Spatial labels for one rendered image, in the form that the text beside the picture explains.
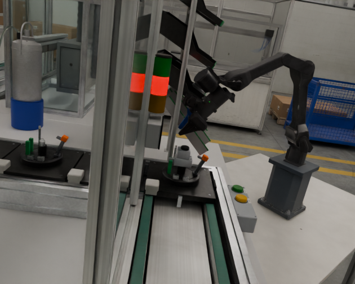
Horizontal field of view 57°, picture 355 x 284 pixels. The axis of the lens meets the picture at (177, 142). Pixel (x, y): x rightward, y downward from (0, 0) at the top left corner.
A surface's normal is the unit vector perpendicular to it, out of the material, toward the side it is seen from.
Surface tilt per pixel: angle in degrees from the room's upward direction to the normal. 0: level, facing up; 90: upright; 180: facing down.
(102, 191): 90
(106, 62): 90
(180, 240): 0
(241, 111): 90
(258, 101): 90
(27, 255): 0
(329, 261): 0
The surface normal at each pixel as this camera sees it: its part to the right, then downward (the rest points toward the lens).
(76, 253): 0.15, -0.93
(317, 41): -0.04, 0.34
